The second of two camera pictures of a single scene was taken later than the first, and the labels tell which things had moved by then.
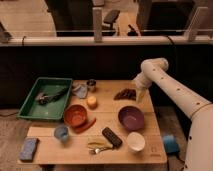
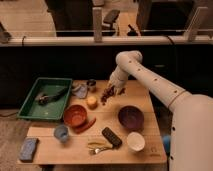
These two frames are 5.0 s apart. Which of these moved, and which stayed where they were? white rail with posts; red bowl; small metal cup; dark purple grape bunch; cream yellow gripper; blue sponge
Moved: dark purple grape bunch; cream yellow gripper
Stayed: red bowl; small metal cup; blue sponge; white rail with posts
